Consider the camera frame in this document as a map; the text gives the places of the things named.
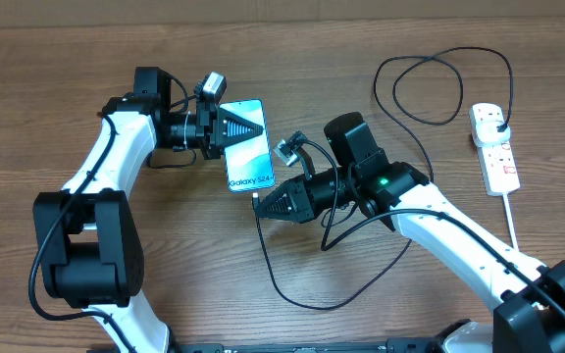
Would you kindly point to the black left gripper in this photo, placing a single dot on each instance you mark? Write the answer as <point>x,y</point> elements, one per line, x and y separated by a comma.
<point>212,123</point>

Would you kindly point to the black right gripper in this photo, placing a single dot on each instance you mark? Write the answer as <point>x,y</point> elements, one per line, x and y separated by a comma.
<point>300,197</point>

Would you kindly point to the Samsung Galaxy smartphone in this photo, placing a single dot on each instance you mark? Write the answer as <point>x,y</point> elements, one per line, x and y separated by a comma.
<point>249,164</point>

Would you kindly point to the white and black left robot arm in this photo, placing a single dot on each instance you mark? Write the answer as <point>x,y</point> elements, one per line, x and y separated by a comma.
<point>89,260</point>

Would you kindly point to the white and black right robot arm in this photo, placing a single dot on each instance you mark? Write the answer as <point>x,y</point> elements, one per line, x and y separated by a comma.
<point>525,297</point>

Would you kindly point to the white charger adapter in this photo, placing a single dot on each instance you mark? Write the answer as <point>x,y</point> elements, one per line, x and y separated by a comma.
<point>487,134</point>

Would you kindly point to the white power strip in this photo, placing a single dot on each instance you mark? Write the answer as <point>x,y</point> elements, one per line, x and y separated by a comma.
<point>497,162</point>

